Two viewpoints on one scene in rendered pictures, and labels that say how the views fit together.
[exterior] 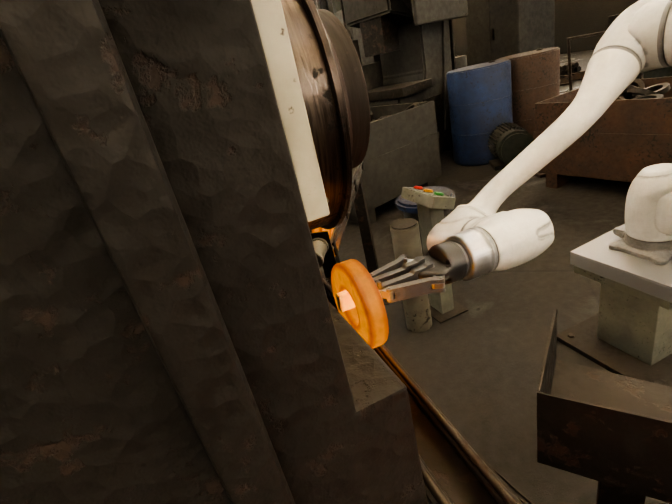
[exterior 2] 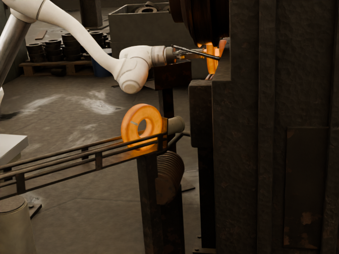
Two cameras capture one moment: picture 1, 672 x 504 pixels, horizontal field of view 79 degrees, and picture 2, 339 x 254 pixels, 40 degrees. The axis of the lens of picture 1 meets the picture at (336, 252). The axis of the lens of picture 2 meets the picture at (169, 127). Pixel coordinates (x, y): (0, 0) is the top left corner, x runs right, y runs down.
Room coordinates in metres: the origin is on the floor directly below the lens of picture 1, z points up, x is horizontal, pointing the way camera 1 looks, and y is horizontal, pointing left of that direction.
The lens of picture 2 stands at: (2.42, 0.80, 1.23)
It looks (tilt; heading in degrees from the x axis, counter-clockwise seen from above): 21 degrees down; 210
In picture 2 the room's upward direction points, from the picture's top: 4 degrees counter-clockwise
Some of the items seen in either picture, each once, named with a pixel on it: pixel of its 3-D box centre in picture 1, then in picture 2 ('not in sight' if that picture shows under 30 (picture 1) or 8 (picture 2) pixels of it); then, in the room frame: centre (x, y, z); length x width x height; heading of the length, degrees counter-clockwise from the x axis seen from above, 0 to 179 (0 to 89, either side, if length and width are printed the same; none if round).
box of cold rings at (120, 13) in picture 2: not in sight; (170, 42); (-1.63, -1.45, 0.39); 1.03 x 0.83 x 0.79; 112
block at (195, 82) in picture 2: not in sight; (205, 114); (1.00, 0.13, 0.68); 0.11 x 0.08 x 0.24; 108
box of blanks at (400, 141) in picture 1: (364, 159); not in sight; (3.51, -0.42, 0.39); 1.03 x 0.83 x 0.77; 123
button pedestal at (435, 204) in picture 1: (435, 252); not in sight; (1.65, -0.44, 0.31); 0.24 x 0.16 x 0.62; 18
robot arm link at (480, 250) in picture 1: (467, 254); (160, 56); (0.66, -0.24, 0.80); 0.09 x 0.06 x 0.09; 18
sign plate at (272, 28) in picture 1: (251, 100); not in sight; (0.42, 0.05, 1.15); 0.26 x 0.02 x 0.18; 18
